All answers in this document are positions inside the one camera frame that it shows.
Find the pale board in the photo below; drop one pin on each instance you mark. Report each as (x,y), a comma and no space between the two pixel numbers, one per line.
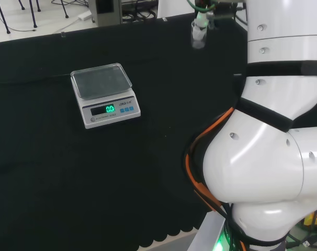
(174,9)

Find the white power strip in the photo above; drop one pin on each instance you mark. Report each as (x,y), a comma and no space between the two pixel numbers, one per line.
(84,16)

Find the yellow stop button box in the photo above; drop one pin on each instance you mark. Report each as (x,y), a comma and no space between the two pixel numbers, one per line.
(311,219)

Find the black bench cloth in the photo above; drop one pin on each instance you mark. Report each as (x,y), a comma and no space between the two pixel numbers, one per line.
(69,170)

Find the black tripod leg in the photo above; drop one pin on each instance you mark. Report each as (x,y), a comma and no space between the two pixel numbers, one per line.
(65,9)
(2,18)
(33,15)

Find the electronic balance with steel pan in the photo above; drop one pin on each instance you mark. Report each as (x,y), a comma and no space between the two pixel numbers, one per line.
(106,104)

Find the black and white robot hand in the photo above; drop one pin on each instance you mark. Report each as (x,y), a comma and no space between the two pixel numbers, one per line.
(221,10)

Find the small clear cloth clip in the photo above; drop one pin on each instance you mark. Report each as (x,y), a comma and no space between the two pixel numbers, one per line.
(63,34)

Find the grey metal cabinet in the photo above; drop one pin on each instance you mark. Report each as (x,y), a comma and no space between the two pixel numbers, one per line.
(107,15)

